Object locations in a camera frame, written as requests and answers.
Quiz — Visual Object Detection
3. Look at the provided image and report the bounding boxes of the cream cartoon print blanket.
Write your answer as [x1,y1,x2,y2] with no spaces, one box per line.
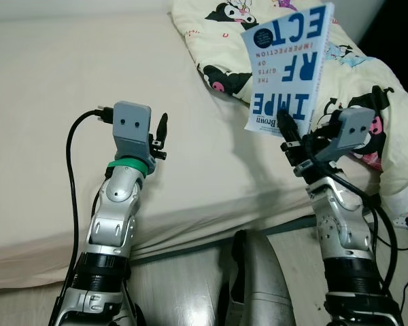
[171,0,408,217]

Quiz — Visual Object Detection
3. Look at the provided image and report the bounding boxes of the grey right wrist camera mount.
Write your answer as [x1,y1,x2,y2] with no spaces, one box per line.
[330,107,376,164]

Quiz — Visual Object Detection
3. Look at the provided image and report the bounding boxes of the white book blue letters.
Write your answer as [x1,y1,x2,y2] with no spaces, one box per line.
[243,2,335,140]

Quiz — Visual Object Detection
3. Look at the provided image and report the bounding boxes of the beige mattress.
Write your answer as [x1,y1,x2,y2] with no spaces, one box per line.
[0,10,408,293]

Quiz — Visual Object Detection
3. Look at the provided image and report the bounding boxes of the dark blue bed base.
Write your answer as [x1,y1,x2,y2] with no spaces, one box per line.
[133,217,313,264]

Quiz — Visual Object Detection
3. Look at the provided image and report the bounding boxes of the black wardrobe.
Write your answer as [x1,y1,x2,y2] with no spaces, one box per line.
[357,0,408,106]

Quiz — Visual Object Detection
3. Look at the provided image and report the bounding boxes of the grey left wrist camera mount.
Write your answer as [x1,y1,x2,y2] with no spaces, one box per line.
[112,102,154,164]

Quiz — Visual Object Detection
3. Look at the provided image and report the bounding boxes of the grey robot right leg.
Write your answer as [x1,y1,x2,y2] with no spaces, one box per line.
[218,230,293,326]

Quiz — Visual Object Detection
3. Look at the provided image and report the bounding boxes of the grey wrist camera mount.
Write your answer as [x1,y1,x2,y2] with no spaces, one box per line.
[330,107,376,164]
[112,102,154,164]

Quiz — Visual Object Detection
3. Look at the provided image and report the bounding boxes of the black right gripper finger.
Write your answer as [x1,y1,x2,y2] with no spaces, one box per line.
[275,102,304,147]

